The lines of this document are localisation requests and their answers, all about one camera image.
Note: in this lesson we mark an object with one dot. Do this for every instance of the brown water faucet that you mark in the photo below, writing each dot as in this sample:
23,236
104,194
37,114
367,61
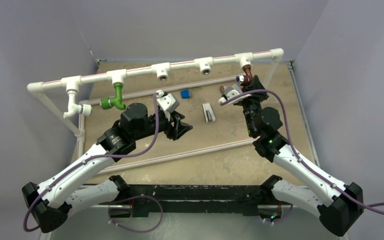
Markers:
245,78

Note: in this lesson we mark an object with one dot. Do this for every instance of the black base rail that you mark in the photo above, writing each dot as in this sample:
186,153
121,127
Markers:
247,200

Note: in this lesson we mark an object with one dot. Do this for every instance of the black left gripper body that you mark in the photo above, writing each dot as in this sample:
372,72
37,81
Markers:
170,130

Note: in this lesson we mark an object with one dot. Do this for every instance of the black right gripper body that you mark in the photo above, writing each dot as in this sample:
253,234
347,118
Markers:
255,98

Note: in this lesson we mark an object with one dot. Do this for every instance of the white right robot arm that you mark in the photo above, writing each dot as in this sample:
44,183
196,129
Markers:
335,203

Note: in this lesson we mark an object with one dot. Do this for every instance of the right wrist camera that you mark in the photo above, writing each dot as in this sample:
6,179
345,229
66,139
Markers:
232,95

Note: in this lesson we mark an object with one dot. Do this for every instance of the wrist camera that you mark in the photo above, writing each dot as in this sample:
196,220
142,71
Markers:
232,95
167,102

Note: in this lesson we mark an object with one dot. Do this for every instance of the white stapler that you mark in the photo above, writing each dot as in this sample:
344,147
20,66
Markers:
208,113

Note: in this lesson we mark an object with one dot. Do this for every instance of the blue cube block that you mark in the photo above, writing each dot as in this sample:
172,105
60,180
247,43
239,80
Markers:
185,94

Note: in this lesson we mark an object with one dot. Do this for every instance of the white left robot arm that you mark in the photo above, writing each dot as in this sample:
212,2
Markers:
51,202

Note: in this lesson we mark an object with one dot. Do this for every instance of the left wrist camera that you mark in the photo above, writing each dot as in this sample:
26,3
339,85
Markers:
167,102

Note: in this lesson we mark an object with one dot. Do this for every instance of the green water faucet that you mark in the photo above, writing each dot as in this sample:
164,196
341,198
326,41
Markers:
116,101

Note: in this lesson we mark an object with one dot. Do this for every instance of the white water faucet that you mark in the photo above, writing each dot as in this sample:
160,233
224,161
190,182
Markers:
74,109

